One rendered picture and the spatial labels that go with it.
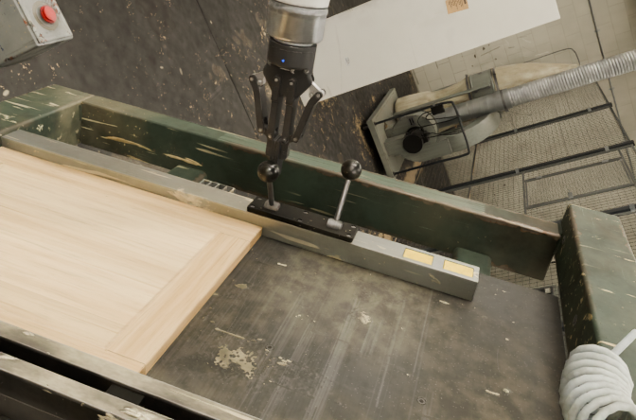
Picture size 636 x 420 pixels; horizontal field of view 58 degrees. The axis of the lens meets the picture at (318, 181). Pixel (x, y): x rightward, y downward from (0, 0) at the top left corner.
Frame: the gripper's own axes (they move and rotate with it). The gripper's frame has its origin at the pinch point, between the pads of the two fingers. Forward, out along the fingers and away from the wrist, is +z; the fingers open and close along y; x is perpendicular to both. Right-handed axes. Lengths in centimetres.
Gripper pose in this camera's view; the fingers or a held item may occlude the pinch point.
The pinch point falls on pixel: (276, 157)
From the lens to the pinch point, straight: 99.5
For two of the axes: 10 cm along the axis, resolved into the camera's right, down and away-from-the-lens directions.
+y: -9.4, -2.7, 2.0
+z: -1.6, 8.9, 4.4
